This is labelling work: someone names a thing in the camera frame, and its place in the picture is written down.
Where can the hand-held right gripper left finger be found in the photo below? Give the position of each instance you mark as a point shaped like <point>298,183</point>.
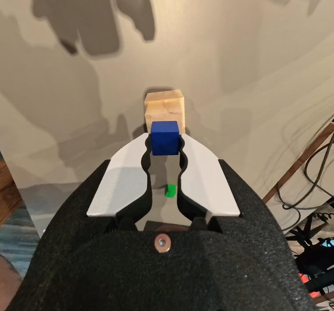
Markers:
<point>117,185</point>

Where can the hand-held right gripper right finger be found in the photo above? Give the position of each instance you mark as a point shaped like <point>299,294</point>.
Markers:
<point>208,185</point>

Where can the small green cube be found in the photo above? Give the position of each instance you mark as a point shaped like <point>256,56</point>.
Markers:
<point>171,190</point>

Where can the blue wooden cube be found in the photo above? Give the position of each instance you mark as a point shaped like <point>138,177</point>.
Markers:
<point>165,138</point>

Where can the large wooden cube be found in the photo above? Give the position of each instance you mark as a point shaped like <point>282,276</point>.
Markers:
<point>159,116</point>

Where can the black chair base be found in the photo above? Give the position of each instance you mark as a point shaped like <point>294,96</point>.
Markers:
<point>304,234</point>

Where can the brown wooden furniture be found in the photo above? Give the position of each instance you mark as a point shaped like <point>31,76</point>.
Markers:
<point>10,185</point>

